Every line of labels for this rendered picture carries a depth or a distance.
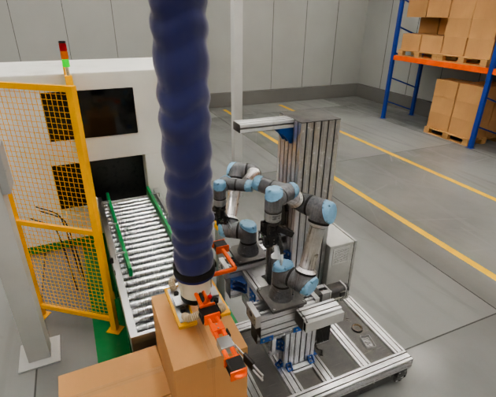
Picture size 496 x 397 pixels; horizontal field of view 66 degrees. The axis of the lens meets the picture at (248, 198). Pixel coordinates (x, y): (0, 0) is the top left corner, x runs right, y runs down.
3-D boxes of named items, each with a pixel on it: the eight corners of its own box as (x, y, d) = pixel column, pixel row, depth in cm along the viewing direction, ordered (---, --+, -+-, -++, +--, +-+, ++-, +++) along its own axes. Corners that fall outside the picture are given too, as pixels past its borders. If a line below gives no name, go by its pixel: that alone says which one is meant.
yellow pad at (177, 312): (164, 291, 227) (163, 283, 225) (180, 286, 231) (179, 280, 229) (179, 330, 199) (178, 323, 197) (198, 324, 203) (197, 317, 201)
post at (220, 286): (216, 313, 361) (213, 219, 317) (223, 310, 363) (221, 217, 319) (219, 317, 355) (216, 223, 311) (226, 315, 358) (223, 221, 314)
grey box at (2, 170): (5, 183, 262) (-7, 141, 249) (14, 182, 264) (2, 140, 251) (2, 195, 246) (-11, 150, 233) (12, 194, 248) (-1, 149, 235)
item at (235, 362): (223, 366, 167) (223, 358, 165) (239, 361, 170) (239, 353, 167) (231, 382, 160) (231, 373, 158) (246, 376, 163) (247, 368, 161)
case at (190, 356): (157, 343, 257) (150, 296, 239) (213, 326, 271) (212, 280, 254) (179, 423, 207) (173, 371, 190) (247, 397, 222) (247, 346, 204)
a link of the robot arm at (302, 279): (294, 283, 223) (317, 194, 211) (316, 295, 214) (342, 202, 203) (283, 288, 213) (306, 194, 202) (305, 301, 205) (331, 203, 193)
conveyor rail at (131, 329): (98, 212, 452) (96, 198, 443) (103, 211, 454) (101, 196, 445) (133, 357, 263) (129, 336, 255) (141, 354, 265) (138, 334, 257)
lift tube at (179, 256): (169, 265, 214) (150, 71, 168) (206, 257, 223) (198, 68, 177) (180, 289, 196) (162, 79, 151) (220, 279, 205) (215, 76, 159)
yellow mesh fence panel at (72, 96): (32, 317, 352) (-40, 80, 260) (40, 309, 361) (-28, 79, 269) (118, 335, 335) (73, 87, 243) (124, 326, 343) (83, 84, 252)
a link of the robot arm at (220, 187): (227, 179, 228) (223, 184, 221) (227, 195, 233) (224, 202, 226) (215, 177, 230) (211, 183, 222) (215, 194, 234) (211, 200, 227)
